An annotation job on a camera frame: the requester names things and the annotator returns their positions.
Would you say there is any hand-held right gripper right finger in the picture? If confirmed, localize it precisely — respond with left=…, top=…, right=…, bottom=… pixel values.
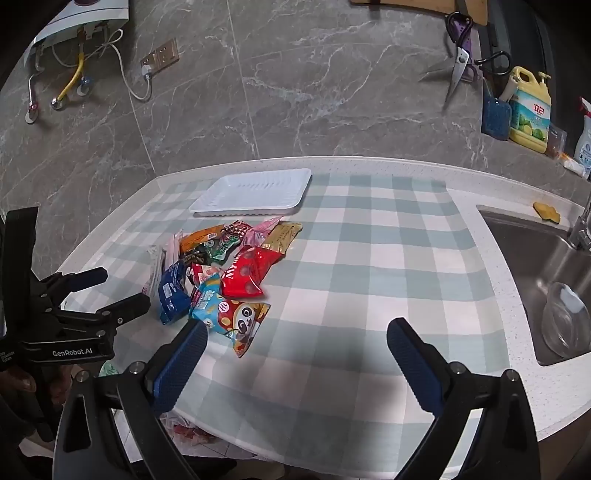
left=386, top=318, right=541, bottom=480

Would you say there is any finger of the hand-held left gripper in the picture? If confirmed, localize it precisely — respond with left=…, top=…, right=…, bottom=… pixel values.
left=55, top=293, right=151, bottom=333
left=32, top=268, right=109, bottom=305

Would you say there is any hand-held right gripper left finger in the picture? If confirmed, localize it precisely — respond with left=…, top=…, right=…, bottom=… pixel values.
left=53, top=318, right=209, bottom=480

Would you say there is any white clear snack packet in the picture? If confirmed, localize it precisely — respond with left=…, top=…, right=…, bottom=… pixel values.
left=143, top=231, right=183, bottom=296

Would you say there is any light blue panda snack packet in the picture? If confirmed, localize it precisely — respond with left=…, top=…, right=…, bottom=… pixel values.
left=189, top=272, right=271, bottom=358

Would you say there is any orange snack packet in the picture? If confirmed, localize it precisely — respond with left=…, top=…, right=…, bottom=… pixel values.
left=179, top=224, right=225, bottom=254

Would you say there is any green snack packet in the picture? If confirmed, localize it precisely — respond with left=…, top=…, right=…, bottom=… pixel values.
left=203, top=233, right=243, bottom=265

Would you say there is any red brown patterned snack packet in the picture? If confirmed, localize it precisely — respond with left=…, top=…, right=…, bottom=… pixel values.
left=223, top=220, right=252, bottom=241

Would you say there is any pink snack packet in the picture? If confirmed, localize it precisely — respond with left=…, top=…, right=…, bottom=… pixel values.
left=242, top=216, right=283, bottom=247

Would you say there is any gold snack packet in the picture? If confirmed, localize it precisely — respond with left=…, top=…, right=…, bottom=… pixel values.
left=263, top=222, right=303, bottom=254

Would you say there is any white plastic tray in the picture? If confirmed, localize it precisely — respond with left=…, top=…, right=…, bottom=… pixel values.
left=188, top=168, right=313, bottom=217

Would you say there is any person's left hand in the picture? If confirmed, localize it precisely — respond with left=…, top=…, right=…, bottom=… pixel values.
left=0, top=367, right=44, bottom=432

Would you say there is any white plastic bag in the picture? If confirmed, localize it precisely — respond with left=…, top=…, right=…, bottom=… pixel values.
left=159, top=413, right=259, bottom=462

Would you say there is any green white checked tablecloth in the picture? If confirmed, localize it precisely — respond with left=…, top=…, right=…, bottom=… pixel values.
left=60, top=173, right=532, bottom=467

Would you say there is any steel sink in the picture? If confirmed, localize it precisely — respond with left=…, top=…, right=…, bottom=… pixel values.
left=475, top=205, right=591, bottom=367

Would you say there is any clear glass bowl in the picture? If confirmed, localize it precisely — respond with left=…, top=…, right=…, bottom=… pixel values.
left=541, top=281, right=591, bottom=358

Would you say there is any yellow sponge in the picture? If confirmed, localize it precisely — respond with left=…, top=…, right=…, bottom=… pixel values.
left=532, top=200, right=561, bottom=223

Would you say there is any steel faucet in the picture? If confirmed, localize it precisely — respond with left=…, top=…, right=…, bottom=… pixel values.
left=567, top=185, right=591, bottom=252

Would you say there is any white water heater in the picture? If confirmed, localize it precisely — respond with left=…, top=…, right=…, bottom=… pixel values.
left=32, top=0, right=131, bottom=44

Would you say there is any blue brush holder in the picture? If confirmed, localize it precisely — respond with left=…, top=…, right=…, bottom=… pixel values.
left=481, top=80, right=512, bottom=140

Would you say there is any small orange bag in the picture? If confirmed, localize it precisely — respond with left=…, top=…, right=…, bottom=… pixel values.
left=545, top=124, right=568, bottom=160

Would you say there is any yellow detergent bottle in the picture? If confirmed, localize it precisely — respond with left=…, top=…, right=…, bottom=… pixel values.
left=508, top=66, right=553, bottom=154

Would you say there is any white spray bottle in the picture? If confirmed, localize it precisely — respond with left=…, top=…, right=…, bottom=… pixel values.
left=574, top=97, right=591, bottom=169

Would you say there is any wooden cutting board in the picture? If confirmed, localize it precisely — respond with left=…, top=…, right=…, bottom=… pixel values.
left=348, top=0, right=489, bottom=26

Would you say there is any white power cable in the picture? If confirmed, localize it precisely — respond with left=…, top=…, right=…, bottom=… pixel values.
left=97, top=30, right=153, bottom=102

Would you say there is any silver hose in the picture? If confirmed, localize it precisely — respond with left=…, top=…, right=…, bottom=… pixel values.
left=25, top=53, right=44, bottom=124

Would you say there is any yellow hose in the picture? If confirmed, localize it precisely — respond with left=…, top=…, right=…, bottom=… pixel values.
left=52, top=51, right=86, bottom=110

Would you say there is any gold wall socket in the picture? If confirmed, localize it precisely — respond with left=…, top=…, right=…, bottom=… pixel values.
left=140, top=38, right=180, bottom=75

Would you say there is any black wire hook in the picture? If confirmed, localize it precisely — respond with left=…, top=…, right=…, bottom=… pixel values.
left=473, top=50, right=512, bottom=75

